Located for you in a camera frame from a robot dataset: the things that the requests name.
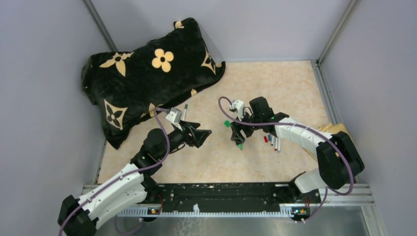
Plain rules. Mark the grey cable duct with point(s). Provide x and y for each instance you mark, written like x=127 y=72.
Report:
x=144 y=212

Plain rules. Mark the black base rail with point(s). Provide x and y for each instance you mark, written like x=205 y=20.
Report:
x=241 y=197

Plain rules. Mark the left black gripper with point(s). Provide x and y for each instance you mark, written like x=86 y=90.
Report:
x=189 y=133

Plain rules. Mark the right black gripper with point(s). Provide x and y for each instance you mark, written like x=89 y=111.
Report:
x=237 y=135

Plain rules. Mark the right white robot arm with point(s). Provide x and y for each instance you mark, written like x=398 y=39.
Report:
x=338 y=159

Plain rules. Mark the white green-tip pen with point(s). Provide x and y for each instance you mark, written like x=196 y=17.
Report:
x=184 y=112

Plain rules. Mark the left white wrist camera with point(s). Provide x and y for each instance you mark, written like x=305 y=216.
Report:
x=174 y=116

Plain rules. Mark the black floral plush blanket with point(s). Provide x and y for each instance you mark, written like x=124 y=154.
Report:
x=165 y=72

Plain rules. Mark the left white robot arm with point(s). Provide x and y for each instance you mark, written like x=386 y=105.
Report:
x=84 y=215

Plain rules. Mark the white light-blue pen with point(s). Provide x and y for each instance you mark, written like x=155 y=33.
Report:
x=279 y=146

